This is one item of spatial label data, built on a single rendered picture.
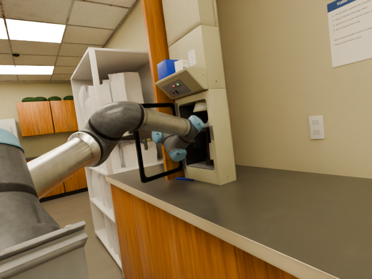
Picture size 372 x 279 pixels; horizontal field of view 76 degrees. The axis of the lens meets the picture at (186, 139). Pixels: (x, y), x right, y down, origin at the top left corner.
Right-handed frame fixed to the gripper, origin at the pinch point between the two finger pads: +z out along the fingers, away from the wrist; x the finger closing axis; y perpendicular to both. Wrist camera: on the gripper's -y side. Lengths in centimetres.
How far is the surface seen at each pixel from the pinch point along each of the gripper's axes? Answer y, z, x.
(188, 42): 45.0, -8.2, -2.9
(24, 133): 38, -94, 508
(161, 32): 60, -7, 23
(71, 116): 59, 3, 508
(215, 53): 36.0, -1.5, -14.1
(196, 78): 24.6, -15.8, -14.1
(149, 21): 66, -14, 23
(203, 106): 12.3, -6.5, -4.5
